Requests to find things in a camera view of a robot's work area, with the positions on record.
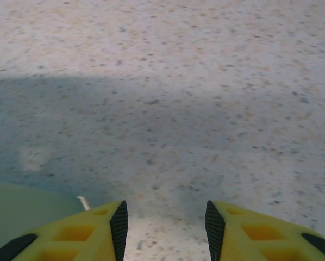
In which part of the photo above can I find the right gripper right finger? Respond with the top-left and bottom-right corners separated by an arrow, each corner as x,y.
204,200 -> 325,261

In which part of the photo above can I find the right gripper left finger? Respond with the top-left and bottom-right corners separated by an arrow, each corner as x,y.
0,200 -> 129,261

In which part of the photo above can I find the light green paper box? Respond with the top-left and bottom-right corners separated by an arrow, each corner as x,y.
0,181 -> 91,252

